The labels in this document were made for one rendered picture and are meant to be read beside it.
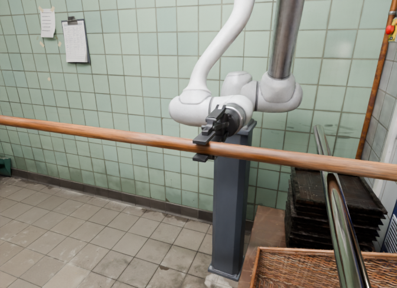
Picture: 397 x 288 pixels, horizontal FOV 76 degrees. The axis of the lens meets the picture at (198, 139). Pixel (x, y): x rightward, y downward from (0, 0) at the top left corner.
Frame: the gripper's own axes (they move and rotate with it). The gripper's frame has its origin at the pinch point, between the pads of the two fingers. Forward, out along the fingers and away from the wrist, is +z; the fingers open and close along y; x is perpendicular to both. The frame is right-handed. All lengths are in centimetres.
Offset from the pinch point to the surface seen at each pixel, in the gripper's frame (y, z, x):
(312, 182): 32, -52, -29
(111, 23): -35, -119, 114
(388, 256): 37, -24, -49
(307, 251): 42, -24, -28
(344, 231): 1.7, 17.7, -25.6
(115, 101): 23, -119, 119
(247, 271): 61, -27, -9
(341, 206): 1.7, 11.8, -26.1
